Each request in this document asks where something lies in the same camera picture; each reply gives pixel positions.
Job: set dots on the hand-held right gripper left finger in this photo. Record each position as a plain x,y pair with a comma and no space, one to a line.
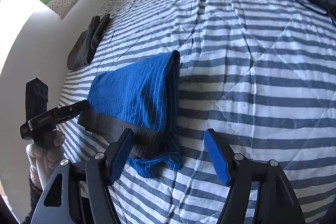
119,158

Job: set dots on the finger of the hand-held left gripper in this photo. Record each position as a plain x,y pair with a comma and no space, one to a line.
72,109

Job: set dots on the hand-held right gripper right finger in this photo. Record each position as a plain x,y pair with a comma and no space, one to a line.
216,155

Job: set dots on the blue striped garment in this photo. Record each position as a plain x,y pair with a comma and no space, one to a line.
131,95

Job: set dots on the person's left forearm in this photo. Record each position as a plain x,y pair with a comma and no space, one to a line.
34,203

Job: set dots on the person's left hand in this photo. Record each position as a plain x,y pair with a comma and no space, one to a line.
48,158

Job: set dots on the black folded garment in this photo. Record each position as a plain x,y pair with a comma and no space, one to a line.
86,43

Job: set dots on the blue white striped bed quilt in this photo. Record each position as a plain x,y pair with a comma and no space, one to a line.
249,82

